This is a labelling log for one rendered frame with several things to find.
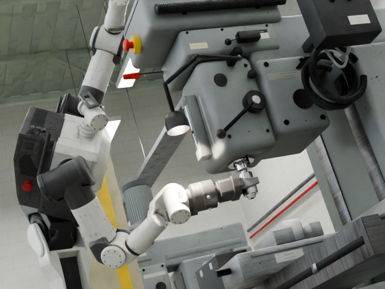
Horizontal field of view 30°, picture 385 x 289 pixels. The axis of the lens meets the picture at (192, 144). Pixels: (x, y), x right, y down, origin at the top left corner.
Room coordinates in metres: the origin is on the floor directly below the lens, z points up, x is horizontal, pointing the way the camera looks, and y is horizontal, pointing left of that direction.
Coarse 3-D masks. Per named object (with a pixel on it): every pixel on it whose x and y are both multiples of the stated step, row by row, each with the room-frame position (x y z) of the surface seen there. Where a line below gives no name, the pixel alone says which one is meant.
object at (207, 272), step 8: (216, 256) 2.40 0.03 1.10; (224, 256) 2.41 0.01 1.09; (232, 256) 2.42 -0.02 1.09; (208, 264) 2.47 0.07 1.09; (216, 264) 2.41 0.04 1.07; (224, 264) 2.41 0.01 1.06; (200, 272) 2.55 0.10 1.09; (208, 272) 2.49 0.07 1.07; (200, 280) 2.57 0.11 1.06; (208, 280) 2.51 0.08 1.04; (216, 280) 2.44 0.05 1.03; (200, 288) 2.59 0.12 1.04; (208, 288) 2.52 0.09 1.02; (216, 288) 2.46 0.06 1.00; (224, 288) 2.40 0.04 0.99; (248, 288) 2.43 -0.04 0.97
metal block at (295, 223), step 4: (288, 220) 1.96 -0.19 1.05; (292, 220) 1.97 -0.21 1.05; (296, 220) 1.97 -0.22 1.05; (280, 224) 1.97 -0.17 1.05; (284, 224) 1.96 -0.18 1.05; (288, 224) 1.96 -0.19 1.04; (292, 224) 1.97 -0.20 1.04; (296, 224) 1.97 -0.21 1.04; (300, 224) 1.98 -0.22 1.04; (276, 228) 2.00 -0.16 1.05; (280, 228) 1.98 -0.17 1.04; (292, 228) 1.97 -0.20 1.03; (296, 228) 1.97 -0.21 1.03; (300, 228) 1.97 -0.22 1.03; (296, 232) 1.97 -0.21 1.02; (300, 232) 1.97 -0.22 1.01; (296, 236) 1.97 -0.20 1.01; (300, 236) 1.97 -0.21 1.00; (304, 236) 1.98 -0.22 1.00; (296, 240) 1.97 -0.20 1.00
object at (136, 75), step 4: (136, 72) 2.14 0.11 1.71; (152, 72) 2.16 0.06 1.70; (156, 72) 2.17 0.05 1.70; (160, 72) 2.17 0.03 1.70; (124, 76) 2.12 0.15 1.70; (128, 76) 2.13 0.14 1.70; (132, 76) 2.13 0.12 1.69; (136, 76) 2.14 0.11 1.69; (140, 76) 2.15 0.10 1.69; (144, 76) 2.16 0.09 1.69
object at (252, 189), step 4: (244, 176) 2.12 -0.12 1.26; (248, 176) 2.12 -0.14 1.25; (252, 176) 2.13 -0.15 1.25; (248, 188) 2.12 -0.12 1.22; (252, 188) 2.12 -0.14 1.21; (256, 188) 2.13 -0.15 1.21; (244, 192) 2.13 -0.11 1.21; (248, 192) 2.12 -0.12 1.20; (252, 192) 2.12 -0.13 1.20; (256, 192) 2.13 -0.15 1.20; (244, 196) 2.14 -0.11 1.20
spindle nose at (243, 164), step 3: (237, 162) 2.12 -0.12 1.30; (240, 162) 2.12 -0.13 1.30; (243, 162) 2.12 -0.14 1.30; (246, 162) 2.12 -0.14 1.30; (234, 165) 2.13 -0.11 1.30; (237, 165) 2.12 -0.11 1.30; (240, 165) 2.12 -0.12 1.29; (243, 165) 2.12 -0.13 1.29; (246, 165) 2.12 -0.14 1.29; (249, 165) 2.13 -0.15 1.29; (237, 168) 2.12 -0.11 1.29; (240, 168) 2.12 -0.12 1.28; (243, 168) 2.12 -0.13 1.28; (246, 168) 2.12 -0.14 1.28; (249, 168) 2.13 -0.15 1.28; (237, 171) 2.13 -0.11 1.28
